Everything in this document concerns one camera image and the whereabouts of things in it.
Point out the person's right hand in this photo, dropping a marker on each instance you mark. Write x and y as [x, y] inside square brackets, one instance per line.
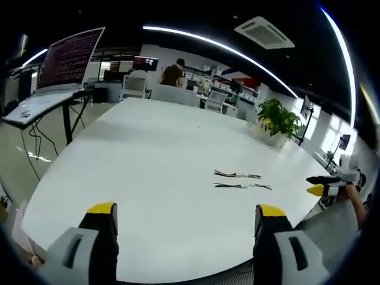
[351, 193]

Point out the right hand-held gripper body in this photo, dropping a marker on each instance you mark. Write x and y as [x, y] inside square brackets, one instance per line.
[348, 169]

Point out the small monitor on stand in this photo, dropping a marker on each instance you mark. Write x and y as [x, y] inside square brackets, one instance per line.
[344, 142]

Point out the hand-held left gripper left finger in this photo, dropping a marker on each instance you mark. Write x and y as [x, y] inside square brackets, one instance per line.
[74, 255]

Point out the ceiling air conditioner vent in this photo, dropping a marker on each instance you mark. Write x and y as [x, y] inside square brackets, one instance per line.
[264, 32]

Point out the open silver laptop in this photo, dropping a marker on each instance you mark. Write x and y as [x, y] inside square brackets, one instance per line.
[63, 59]

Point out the white mesh office chair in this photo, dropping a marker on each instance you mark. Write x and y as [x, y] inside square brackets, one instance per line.
[135, 86]

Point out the long ceiling light strip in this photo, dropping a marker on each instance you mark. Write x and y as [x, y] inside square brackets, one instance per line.
[225, 50]

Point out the green potted plant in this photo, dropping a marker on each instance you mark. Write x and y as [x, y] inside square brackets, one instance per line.
[279, 118]

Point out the dark wall monitor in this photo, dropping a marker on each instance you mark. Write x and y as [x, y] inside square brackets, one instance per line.
[145, 63]

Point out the white desk partition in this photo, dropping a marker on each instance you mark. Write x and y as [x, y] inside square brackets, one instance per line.
[175, 95]

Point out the short ceiling light strip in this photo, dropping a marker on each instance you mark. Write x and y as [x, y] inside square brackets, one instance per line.
[34, 58]

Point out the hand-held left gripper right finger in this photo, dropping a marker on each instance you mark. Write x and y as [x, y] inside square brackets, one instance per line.
[279, 255]

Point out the black-legged side desk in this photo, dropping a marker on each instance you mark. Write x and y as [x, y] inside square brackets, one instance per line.
[67, 118]

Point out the curved ceiling light strip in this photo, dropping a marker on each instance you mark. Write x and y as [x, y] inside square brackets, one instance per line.
[345, 65]

